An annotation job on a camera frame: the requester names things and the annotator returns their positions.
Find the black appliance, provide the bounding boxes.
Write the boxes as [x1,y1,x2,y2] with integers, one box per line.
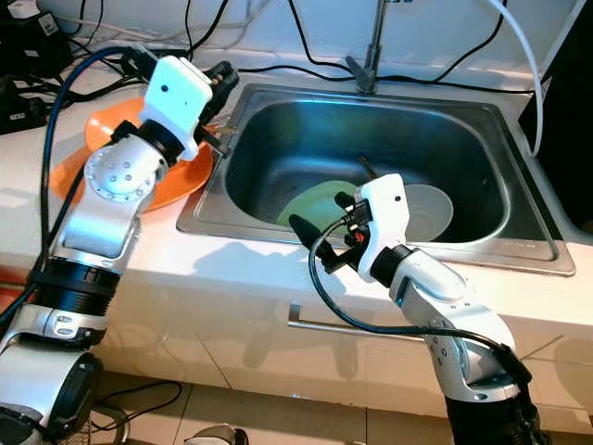
[531,5,593,212]

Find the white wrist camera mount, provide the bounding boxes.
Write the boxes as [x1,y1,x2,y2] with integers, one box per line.
[139,56,228,159]
[354,173,409,277]

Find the red plastic bag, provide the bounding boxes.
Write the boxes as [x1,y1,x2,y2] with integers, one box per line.
[0,283,27,321]

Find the white cabinet door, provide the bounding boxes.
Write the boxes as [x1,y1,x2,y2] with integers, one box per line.
[139,273,450,409]

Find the metal faucet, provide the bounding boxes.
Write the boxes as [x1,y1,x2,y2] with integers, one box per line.
[345,0,392,94]

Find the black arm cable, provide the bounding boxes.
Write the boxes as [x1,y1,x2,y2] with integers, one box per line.
[0,44,154,372]
[308,218,535,386]

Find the grey robot left foot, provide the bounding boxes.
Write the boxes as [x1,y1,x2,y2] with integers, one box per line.
[185,424,253,445]

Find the dark metal utensil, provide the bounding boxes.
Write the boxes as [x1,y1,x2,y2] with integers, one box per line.
[357,155,381,184]

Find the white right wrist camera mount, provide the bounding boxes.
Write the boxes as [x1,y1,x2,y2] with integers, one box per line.
[354,173,409,277]

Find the orange plastic plate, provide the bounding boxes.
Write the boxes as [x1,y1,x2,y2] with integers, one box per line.
[51,139,216,212]

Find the stainless steel sink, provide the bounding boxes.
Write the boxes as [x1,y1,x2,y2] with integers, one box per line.
[176,82,577,277]

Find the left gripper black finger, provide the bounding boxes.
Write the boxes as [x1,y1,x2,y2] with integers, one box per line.
[129,46,161,83]
[206,58,240,104]

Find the black adapter cable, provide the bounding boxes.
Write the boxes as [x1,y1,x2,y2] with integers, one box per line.
[241,61,534,95]

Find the black power strip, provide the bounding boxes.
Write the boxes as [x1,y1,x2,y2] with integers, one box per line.
[0,74,61,131]

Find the black wall cable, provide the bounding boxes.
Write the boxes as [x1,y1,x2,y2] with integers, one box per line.
[285,0,351,79]
[403,3,512,86]

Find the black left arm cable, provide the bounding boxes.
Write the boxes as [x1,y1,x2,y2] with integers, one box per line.
[0,44,154,372]

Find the green plate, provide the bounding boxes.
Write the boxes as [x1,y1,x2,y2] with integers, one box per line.
[275,180,362,233]

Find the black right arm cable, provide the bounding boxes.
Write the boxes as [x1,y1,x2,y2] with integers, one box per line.
[308,218,535,386]

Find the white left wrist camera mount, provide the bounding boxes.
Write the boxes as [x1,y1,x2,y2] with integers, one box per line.
[139,56,228,159]

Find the white hose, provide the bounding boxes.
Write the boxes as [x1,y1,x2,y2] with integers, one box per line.
[486,0,546,157]

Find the black charger box white labels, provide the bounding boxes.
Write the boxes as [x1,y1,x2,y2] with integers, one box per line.
[0,0,70,75]

